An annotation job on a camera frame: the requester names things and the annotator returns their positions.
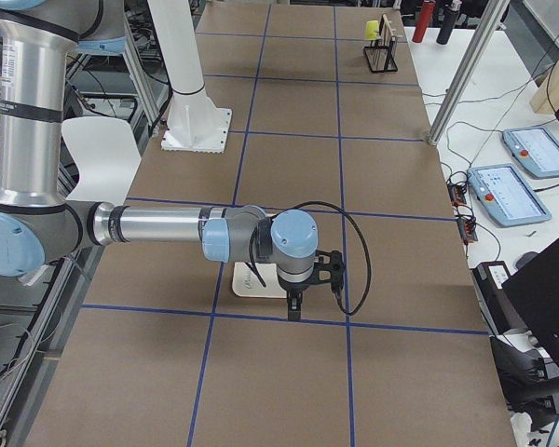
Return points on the wooden post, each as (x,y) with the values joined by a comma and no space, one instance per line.
(546,99)

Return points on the small black computer box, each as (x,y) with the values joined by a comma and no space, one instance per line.
(499,314)

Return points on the aluminium frame post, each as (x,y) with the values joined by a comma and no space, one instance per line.
(489,22)

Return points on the wooden rack handle dowel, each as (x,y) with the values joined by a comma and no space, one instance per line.
(390,25)

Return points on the yellow plastic cup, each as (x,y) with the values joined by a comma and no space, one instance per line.
(371,30)

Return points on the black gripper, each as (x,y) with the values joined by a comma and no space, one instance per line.
(295,292)

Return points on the red water bottle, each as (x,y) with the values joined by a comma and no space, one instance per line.
(422,23)

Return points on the black monitor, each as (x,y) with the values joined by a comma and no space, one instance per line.
(534,293)

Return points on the white rabbit serving tray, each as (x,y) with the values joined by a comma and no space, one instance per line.
(246,284)

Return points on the blue teach pendant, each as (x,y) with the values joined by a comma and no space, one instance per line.
(536,149)
(506,196)

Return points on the white plastic chair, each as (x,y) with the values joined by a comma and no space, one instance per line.
(106,155)

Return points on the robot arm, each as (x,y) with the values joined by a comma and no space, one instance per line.
(39,225)

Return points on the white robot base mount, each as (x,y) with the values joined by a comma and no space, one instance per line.
(194,122)

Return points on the black wire cup rack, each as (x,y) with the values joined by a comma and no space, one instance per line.
(380,54)

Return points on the black computer mouse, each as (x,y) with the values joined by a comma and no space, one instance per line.
(525,258)

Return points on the dark green steel bottle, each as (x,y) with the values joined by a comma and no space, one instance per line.
(450,15)

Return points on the black power strip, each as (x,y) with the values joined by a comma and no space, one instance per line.
(465,218)

